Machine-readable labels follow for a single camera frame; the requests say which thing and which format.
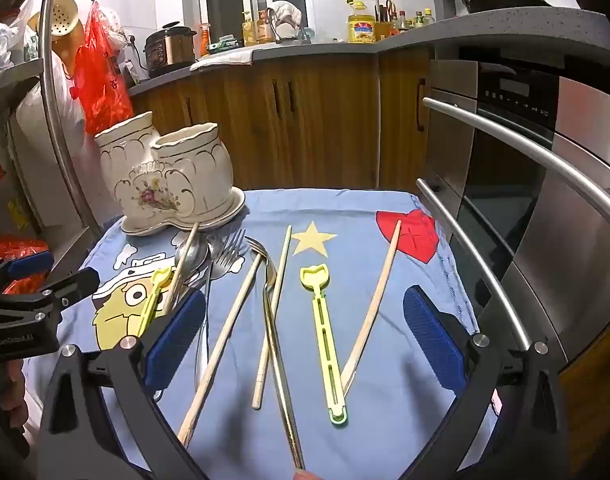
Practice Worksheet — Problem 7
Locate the silver spoon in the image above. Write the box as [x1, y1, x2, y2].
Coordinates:
[204, 232, 228, 261]
[174, 234, 209, 281]

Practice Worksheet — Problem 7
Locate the curved steel handle bar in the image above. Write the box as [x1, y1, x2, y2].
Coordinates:
[38, 0, 106, 241]

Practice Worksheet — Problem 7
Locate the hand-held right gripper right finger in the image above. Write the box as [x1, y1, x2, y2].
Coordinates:
[392, 285, 570, 480]

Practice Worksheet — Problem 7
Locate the grey kitchen countertop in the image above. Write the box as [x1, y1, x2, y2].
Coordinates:
[128, 7, 610, 96]

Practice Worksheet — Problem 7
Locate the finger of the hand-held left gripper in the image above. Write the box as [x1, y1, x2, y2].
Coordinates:
[0, 250, 55, 296]
[15, 267, 101, 313]

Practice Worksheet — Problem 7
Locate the red plastic bag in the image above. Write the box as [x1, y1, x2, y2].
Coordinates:
[71, 2, 135, 136]

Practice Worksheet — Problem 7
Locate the kitchen faucet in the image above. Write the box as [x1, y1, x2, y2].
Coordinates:
[265, 7, 308, 43]

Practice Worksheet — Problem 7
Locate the wooden knife block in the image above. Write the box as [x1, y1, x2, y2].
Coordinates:
[375, 0, 397, 41]

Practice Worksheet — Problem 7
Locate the white plastic bag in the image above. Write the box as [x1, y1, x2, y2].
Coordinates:
[102, 7, 131, 46]

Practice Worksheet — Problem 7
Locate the blue printed cloth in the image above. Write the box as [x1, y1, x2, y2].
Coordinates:
[25, 187, 500, 480]

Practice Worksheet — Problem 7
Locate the red plastic packaging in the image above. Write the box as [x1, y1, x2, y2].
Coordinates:
[0, 237, 51, 296]

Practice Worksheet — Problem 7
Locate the white rag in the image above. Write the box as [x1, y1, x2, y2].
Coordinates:
[272, 1, 303, 28]

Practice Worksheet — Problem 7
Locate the green packet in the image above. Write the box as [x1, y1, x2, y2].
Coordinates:
[207, 35, 243, 55]

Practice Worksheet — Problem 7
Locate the yellow plastic scoop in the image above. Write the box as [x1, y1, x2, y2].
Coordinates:
[299, 263, 350, 427]
[134, 266, 173, 337]

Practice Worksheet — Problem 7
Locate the steel oven handle bar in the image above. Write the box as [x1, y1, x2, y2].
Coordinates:
[416, 177, 533, 352]
[421, 96, 610, 231]

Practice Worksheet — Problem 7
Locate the row of sauce bottles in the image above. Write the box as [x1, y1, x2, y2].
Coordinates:
[389, 7, 436, 36]

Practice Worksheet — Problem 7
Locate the white towel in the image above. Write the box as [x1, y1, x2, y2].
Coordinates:
[190, 46, 258, 72]

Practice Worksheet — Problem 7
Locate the silver fork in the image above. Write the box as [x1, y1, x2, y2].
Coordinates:
[195, 250, 246, 386]
[212, 229, 248, 261]

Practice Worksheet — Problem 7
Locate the wooden kitchen cabinet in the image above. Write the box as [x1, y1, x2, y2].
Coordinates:
[130, 50, 436, 193]

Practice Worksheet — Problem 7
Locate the gold-handled fork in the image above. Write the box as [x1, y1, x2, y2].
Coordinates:
[245, 236, 306, 471]

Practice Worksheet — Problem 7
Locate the yellow oil jug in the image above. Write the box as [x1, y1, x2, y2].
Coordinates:
[347, 12, 377, 44]

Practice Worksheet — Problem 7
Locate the person's left hand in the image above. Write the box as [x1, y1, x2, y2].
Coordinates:
[0, 359, 32, 437]

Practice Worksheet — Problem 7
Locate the floral ceramic utensil holder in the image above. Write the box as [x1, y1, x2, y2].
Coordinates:
[94, 111, 247, 237]

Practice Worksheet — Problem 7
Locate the yellow colander ladle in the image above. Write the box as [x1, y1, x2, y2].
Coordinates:
[28, 0, 83, 41]

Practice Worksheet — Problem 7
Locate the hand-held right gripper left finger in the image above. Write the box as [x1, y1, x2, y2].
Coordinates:
[35, 290, 208, 480]

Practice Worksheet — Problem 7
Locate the wooden chopstick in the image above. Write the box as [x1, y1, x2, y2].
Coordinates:
[251, 225, 293, 410]
[341, 220, 402, 390]
[164, 221, 201, 313]
[176, 255, 264, 448]

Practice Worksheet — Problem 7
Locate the electric pressure cooker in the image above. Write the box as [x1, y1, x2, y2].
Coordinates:
[144, 21, 198, 78]

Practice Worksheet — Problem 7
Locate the built-in steel oven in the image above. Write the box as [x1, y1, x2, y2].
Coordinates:
[425, 47, 610, 376]

